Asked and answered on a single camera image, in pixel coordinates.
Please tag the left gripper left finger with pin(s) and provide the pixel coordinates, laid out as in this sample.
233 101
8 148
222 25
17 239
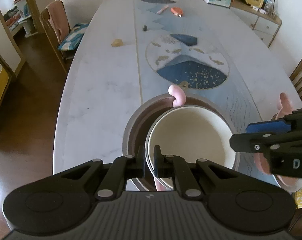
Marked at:
113 177

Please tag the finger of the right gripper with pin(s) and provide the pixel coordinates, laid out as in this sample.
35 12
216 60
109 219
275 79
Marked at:
266 143
273 126

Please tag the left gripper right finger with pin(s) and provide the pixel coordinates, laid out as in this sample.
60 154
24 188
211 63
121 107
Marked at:
175 167

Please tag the pink steel-lined bowl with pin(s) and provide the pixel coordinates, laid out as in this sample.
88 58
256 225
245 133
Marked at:
137 129

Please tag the cream round bowl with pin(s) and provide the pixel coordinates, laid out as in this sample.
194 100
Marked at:
192 132

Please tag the wooden sideboard cabinet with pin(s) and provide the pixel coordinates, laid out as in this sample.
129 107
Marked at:
262 25

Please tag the small yellow object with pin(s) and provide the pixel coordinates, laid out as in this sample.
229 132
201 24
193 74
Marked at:
117 43

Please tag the blue white bag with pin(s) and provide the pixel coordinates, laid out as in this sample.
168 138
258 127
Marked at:
73 39

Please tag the orange tape dispenser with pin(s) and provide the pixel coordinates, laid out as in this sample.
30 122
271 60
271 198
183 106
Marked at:
176 11

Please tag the pink pen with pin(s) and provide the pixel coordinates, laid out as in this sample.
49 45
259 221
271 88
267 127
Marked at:
162 9

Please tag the wooden chair with towel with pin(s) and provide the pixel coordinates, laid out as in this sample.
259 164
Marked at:
65 58

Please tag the pink towel on chair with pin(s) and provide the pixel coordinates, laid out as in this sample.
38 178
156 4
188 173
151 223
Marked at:
58 19

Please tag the white shelf unit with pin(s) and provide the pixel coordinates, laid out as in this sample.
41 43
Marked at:
20 17

